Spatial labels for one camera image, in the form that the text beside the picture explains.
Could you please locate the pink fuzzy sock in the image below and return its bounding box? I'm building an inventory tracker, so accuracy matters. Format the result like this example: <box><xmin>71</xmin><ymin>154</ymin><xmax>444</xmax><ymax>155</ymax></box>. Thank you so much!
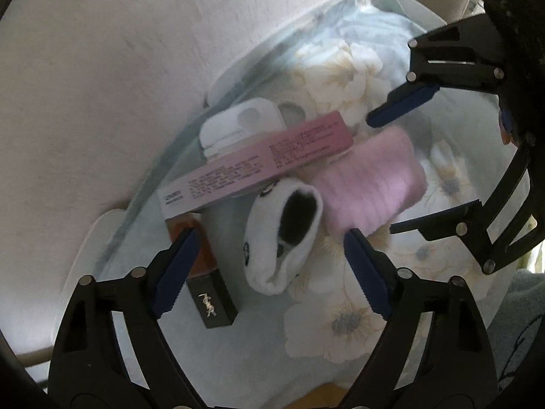
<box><xmin>311</xmin><ymin>126</ymin><xmax>428</xmax><ymax>241</ymax></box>

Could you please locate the pink long cosmetic box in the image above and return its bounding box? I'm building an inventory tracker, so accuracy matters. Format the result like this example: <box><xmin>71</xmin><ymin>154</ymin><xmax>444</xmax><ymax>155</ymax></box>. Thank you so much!
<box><xmin>158</xmin><ymin>112</ymin><xmax>353</xmax><ymax>220</ymax></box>

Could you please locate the white panda sock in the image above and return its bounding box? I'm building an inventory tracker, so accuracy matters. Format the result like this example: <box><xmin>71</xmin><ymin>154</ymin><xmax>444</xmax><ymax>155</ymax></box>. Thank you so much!
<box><xmin>243</xmin><ymin>177</ymin><xmax>323</xmax><ymax>296</ymax></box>

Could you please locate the white plastic case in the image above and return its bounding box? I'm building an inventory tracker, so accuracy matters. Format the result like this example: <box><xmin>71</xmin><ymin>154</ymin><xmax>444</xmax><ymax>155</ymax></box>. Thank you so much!
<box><xmin>199</xmin><ymin>97</ymin><xmax>286</xmax><ymax>161</ymax></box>

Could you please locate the grey cartoon blanket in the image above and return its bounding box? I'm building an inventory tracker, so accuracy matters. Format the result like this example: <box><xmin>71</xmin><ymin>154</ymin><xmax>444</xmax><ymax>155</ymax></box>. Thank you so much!
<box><xmin>488</xmin><ymin>270</ymin><xmax>544</xmax><ymax>391</ymax></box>

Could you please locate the brown cardboard box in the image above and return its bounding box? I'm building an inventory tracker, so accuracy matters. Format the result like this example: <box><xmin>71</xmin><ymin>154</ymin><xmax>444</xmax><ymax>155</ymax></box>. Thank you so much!
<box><xmin>262</xmin><ymin>382</ymin><xmax>348</xmax><ymax>408</ymax></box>

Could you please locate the light blue floral cloth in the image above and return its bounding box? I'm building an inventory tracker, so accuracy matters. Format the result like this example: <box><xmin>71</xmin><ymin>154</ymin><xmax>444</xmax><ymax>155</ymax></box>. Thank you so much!
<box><xmin>96</xmin><ymin>0</ymin><xmax>514</xmax><ymax>408</ymax></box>

